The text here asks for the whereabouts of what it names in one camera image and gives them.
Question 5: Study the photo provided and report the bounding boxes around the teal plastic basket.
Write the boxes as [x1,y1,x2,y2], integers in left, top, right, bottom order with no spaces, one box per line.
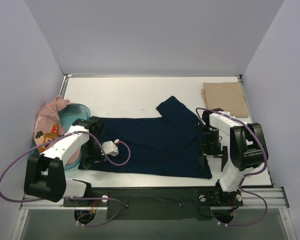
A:
[29,103,92,172]

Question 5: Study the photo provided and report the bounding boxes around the pink graphic t-shirt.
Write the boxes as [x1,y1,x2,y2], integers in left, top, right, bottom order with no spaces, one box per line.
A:
[32,94,82,166]

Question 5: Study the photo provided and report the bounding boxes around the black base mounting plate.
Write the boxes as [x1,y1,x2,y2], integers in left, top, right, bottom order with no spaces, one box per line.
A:
[63,186,243,223]

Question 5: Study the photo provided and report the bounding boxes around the folded tan t-shirt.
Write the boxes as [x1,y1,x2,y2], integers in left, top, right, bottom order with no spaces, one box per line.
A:
[201,82,249,118]

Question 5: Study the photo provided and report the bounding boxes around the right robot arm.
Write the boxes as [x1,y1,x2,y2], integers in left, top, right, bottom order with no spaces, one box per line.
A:
[198,108,269,207]

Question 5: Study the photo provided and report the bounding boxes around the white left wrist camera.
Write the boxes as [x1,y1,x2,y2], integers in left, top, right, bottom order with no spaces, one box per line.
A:
[101,139,120,157]

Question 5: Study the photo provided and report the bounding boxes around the navy blue t-shirt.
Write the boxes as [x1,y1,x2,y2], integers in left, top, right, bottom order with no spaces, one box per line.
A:
[92,96,212,179]

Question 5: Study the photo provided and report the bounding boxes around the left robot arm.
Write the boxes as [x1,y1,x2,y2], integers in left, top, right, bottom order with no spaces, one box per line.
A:
[23,116,106,206]

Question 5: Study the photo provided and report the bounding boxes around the aluminium front rail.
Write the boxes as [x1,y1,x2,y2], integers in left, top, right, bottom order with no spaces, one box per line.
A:
[20,187,290,210]

